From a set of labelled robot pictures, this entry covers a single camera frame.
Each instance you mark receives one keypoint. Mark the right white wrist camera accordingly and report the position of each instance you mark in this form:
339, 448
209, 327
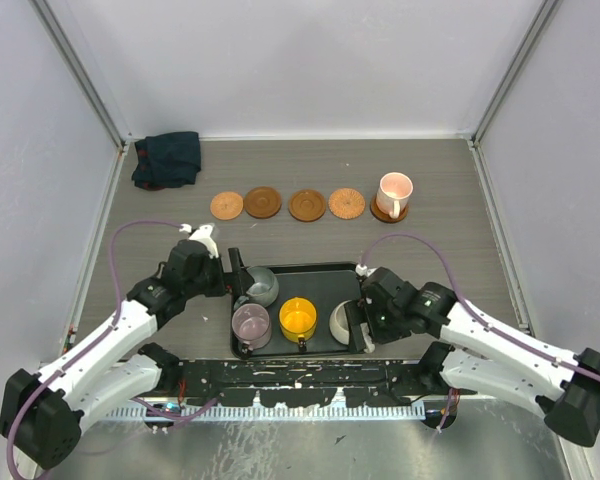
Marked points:
363, 270

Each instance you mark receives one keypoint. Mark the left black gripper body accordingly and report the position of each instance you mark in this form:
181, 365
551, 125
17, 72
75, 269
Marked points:
212, 273

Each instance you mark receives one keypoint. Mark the cream ceramic mug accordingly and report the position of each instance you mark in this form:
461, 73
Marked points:
338, 324

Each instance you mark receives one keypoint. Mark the aluminium frame rail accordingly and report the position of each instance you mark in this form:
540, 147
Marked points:
460, 372

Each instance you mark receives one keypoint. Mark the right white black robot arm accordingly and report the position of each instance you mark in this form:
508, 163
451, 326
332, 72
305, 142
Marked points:
474, 351

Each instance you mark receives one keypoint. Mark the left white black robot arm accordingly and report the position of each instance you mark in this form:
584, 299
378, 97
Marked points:
44, 414

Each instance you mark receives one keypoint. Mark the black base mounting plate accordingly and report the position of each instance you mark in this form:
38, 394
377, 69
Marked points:
375, 383

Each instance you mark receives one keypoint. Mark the pink ceramic mug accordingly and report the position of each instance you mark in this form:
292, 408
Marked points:
393, 194

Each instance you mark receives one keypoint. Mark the woven rattan coaster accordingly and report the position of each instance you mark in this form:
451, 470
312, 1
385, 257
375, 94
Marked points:
226, 205
346, 203

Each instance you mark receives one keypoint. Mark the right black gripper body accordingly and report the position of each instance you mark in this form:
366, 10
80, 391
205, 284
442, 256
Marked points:
384, 323

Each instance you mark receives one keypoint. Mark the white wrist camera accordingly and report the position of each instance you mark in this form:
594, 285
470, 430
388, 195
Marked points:
363, 270
205, 234

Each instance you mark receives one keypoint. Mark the lilac ceramic mug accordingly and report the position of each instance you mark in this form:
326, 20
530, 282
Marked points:
251, 325

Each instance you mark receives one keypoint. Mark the white slotted cable duct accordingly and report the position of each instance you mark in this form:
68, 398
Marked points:
337, 411

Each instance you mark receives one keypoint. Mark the grey ceramic mug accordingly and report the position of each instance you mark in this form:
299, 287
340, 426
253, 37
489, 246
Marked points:
264, 290

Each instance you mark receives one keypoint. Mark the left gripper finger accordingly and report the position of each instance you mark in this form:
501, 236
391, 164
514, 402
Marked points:
218, 290
240, 280

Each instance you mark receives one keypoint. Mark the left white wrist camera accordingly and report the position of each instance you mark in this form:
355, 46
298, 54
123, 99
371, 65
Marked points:
205, 234

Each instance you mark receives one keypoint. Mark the yellow ceramic mug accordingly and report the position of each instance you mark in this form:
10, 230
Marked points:
298, 321

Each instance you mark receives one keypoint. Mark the dark blue folded cloth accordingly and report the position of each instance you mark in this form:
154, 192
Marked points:
167, 161

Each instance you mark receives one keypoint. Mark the brown wooden saucer coaster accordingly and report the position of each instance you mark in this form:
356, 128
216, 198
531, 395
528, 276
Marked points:
307, 205
384, 217
262, 202

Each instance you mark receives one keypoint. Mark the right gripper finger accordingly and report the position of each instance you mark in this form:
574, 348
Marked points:
355, 319
368, 341

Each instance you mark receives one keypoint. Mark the black serving tray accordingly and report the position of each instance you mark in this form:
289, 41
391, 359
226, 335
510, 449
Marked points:
324, 284

